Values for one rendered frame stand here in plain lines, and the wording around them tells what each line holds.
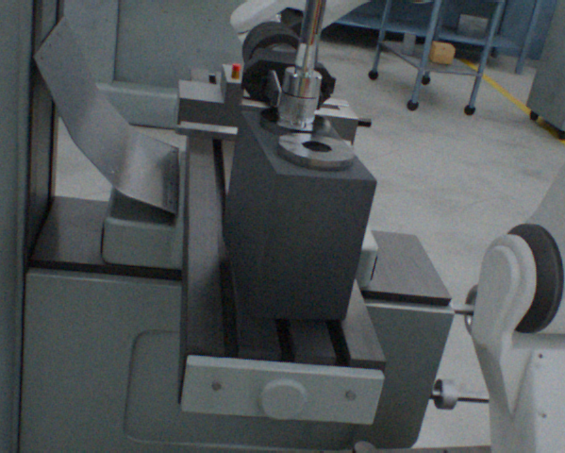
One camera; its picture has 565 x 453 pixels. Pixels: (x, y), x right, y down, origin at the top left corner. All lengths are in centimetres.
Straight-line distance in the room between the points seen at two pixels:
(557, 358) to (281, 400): 39
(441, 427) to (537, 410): 139
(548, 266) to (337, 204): 29
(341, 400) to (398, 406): 73
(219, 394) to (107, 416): 72
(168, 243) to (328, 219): 55
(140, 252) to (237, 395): 57
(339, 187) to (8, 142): 61
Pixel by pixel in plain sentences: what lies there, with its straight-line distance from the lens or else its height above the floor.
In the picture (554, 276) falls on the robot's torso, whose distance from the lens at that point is 102.
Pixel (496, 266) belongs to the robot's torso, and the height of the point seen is 101.
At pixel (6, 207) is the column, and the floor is 86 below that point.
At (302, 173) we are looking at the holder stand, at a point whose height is 113.
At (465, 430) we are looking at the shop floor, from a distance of 249.
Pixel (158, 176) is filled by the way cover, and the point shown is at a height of 88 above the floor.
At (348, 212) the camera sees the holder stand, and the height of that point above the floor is 109.
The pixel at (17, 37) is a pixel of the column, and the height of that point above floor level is 113.
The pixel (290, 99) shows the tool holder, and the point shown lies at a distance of 98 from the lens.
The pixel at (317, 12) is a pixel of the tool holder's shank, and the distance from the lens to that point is 97.
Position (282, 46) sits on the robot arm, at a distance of 111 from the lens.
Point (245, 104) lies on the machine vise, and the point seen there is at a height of 101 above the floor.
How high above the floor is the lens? 143
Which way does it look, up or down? 24 degrees down
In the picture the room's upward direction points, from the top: 11 degrees clockwise
